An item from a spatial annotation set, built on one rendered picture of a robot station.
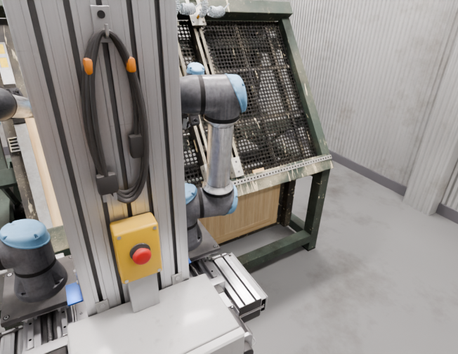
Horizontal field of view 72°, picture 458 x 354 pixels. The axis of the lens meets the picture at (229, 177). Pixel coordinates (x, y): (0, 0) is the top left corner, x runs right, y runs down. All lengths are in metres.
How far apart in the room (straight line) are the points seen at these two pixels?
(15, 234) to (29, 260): 0.09
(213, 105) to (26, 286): 0.79
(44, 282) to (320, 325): 1.77
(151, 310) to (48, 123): 0.47
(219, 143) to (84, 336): 0.63
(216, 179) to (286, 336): 1.44
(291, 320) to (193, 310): 1.63
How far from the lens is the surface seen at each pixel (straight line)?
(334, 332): 2.40
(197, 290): 0.84
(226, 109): 0.96
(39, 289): 1.18
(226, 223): 2.42
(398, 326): 2.61
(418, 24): 3.96
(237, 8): 2.46
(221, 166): 1.07
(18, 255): 1.11
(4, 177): 1.88
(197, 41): 2.21
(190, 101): 0.93
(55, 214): 1.78
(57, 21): 0.57
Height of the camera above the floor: 1.85
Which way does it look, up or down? 28 degrees down
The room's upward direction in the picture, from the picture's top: 2 degrees clockwise
